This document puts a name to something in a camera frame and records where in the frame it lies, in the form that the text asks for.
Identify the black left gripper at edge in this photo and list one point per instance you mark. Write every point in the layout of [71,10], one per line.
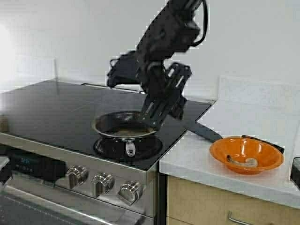
[5,170]

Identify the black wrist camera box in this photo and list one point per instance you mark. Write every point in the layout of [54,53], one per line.
[124,70]

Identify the black object at right edge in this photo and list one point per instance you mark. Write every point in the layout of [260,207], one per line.
[295,172]

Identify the right steel stove knob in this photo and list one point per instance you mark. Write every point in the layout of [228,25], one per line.
[130,192]

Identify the stainless steel frying pan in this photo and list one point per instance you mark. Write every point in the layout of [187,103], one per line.
[124,138]

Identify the wooden cabinet drawer front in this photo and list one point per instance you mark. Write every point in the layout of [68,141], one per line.
[190,203]

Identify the left steel stove knob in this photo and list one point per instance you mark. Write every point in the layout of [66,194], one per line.
[76,175]

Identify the orange plastic bowl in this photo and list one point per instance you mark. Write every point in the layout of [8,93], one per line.
[239,149]

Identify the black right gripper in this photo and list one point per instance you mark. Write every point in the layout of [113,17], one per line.
[163,85]

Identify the raw grey shrimp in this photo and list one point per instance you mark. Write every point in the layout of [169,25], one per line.
[248,162]

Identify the black glass cooktop stove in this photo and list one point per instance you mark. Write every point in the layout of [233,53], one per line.
[45,129]

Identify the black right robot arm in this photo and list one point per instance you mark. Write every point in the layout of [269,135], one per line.
[180,25]

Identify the middle steel stove knob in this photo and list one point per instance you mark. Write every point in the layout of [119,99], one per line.
[101,184]

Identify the black spatula orange handle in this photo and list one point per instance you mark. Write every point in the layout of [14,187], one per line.
[212,136]

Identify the steel drawer handle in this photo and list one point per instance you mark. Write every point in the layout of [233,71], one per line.
[241,219]

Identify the steel stove knob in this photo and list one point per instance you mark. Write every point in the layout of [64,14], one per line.
[130,192]
[76,175]
[101,184]

